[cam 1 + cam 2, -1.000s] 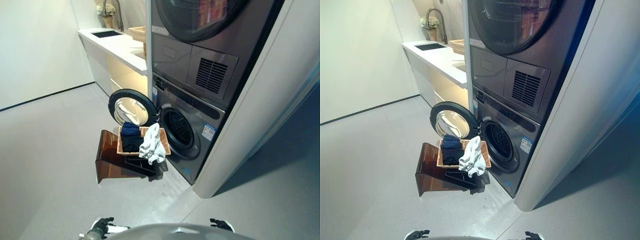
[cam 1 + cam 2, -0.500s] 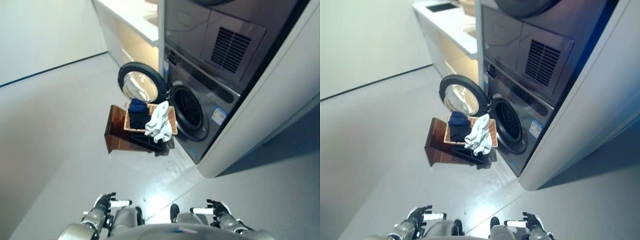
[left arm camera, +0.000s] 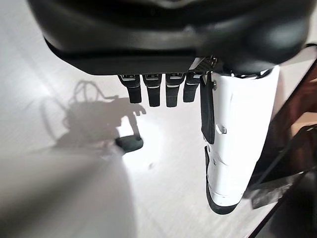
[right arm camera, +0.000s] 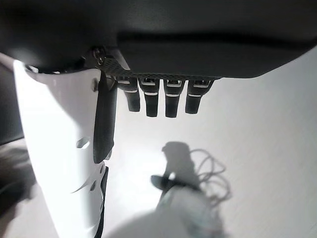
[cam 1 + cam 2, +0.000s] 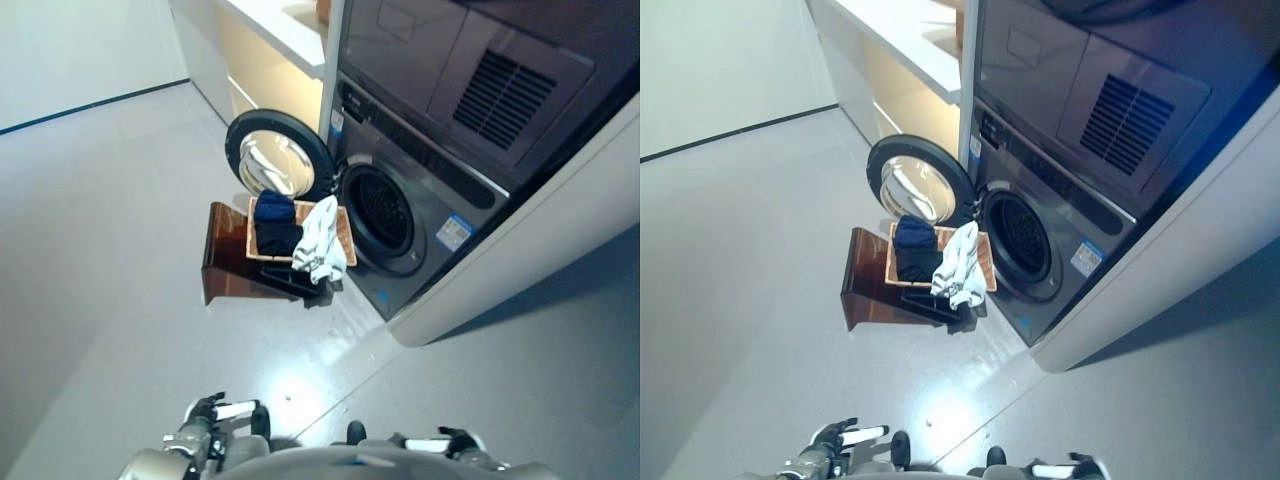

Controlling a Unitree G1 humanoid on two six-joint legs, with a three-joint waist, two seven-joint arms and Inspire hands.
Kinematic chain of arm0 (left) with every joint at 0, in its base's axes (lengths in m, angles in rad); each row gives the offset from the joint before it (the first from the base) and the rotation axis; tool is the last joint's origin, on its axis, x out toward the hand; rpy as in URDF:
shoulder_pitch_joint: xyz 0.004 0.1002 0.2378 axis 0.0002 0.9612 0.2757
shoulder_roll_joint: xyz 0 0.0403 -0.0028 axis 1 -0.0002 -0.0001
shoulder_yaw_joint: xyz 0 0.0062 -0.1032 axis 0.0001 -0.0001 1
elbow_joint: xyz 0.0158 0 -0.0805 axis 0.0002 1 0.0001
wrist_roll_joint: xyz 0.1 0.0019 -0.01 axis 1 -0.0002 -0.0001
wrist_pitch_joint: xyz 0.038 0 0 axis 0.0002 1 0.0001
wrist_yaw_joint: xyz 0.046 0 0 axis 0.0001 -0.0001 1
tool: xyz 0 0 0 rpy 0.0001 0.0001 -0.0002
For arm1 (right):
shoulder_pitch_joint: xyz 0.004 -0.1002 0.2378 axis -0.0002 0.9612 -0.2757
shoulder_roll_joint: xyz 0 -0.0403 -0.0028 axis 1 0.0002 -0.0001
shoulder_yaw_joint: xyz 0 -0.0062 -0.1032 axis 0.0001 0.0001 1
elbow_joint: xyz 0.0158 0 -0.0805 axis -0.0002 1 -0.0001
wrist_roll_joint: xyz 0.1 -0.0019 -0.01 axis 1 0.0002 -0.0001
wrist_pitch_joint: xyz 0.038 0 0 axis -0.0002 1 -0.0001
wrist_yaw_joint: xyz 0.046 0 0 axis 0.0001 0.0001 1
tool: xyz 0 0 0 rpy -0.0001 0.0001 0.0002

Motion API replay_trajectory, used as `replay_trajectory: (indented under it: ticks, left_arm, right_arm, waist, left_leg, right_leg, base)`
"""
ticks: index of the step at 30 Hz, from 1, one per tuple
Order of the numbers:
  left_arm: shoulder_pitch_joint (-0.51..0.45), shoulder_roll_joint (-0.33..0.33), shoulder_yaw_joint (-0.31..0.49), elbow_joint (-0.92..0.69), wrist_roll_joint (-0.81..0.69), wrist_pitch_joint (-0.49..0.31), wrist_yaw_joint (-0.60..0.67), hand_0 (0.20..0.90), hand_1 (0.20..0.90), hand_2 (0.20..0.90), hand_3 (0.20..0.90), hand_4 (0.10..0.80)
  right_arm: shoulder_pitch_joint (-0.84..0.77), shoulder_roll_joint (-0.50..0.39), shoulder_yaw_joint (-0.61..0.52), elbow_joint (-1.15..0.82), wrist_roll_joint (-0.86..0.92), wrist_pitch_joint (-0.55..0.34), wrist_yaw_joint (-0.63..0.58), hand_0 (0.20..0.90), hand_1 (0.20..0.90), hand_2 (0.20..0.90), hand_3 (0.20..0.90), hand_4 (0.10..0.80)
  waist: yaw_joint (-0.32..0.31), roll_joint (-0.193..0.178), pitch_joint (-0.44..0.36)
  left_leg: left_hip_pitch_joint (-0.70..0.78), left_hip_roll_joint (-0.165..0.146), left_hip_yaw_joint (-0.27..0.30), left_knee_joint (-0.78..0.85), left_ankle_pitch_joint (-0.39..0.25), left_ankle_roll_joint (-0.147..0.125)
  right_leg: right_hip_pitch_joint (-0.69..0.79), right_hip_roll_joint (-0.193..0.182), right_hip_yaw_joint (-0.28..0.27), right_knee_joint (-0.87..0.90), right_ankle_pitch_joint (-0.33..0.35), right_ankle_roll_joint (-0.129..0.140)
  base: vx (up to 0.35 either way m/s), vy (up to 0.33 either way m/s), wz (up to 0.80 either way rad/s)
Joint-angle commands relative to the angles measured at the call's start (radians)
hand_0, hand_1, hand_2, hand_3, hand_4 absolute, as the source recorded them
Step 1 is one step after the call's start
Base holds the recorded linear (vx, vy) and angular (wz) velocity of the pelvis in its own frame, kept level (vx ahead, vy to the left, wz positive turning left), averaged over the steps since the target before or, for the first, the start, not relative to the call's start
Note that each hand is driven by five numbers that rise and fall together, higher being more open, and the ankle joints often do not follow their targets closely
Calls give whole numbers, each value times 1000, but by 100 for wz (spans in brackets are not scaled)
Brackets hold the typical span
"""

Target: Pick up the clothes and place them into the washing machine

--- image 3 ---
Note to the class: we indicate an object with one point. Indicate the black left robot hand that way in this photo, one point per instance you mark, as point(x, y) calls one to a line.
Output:
point(148, 32)

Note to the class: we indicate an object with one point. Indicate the white robot leg black foot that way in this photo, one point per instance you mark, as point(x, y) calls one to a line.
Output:
point(237, 129)

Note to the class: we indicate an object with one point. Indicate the dark glossy cabinet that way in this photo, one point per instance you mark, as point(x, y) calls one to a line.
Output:
point(294, 153)

